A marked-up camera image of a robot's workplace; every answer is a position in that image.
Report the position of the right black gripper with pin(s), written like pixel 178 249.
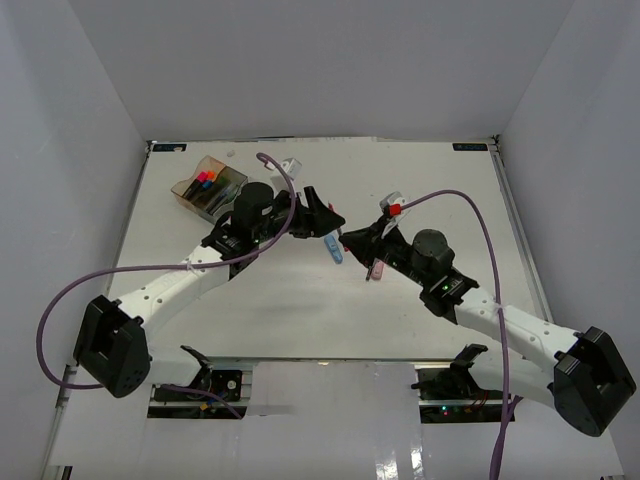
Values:
pixel 361 242

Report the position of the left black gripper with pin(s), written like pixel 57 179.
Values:
pixel 318 220

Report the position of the blue ink gel pen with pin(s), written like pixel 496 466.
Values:
pixel 224 196

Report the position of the red ink gel pen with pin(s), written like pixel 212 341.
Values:
pixel 337 220

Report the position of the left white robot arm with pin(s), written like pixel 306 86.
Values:
pixel 113 344

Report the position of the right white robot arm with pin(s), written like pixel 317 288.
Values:
pixel 581 375

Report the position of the light blue correction pen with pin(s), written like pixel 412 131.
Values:
pixel 333 248

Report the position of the light pink correction pen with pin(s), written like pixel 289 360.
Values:
pixel 376 271

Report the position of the smoky grey plastic tray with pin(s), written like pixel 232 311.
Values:
pixel 228 176

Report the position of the amber plastic tray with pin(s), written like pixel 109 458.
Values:
pixel 207 163

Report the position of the right black logo sticker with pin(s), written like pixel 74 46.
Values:
pixel 470 147

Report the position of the black logo sticker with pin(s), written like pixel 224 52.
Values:
pixel 470 147
pixel 169 147

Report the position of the left black logo sticker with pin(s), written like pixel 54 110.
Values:
pixel 169 147

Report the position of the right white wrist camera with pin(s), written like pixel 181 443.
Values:
pixel 392 207

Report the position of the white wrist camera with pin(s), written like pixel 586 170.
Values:
pixel 392 207
pixel 291 167

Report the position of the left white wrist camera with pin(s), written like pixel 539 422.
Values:
pixel 291 167

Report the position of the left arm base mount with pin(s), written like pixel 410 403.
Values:
pixel 217 395

